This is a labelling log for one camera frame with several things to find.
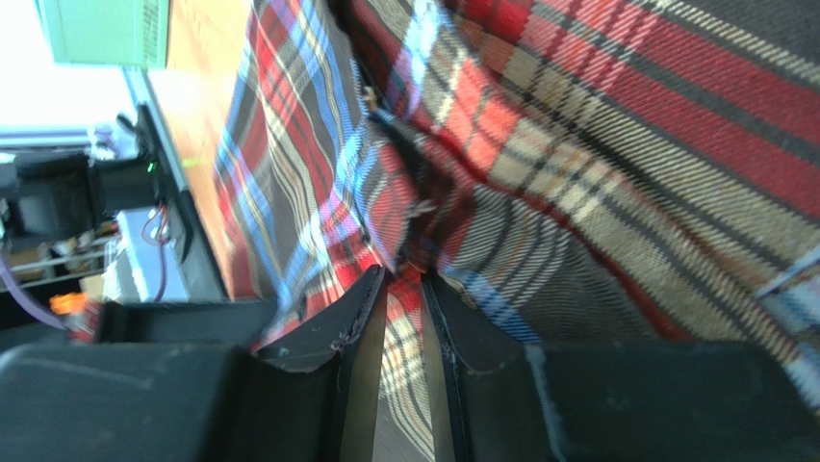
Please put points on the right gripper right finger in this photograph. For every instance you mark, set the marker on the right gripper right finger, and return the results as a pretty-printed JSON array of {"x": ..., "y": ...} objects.
[{"x": 493, "y": 398}]

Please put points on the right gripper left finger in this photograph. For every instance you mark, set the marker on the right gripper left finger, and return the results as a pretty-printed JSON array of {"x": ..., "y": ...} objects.
[{"x": 187, "y": 382}]

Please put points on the mint green file organizer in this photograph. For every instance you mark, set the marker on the mint green file organizer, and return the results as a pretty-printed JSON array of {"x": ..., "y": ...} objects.
[{"x": 129, "y": 33}]

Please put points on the red brown plaid shirt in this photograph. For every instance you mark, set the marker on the red brown plaid shirt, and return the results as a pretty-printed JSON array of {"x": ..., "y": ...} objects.
[{"x": 577, "y": 170}]

